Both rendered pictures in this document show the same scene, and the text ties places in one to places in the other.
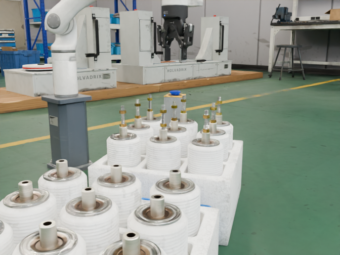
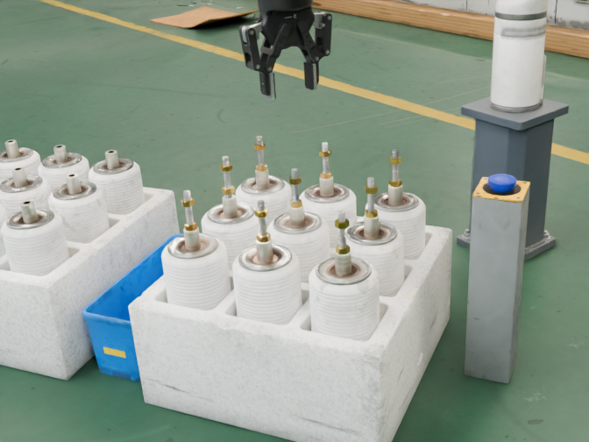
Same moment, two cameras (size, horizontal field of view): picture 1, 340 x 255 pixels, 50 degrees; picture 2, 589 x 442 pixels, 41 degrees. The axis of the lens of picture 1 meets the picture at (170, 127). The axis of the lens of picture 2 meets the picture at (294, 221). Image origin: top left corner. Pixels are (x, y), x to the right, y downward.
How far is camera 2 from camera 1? 1.69 m
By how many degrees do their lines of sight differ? 93
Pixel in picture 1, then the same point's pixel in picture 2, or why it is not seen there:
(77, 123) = (492, 165)
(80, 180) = (95, 177)
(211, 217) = (26, 279)
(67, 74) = (496, 62)
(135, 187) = (53, 203)
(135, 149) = not seen: hidden behind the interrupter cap
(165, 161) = not seen: hidden behind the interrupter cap
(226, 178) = (140, 303)
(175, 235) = not seen: outside the picture
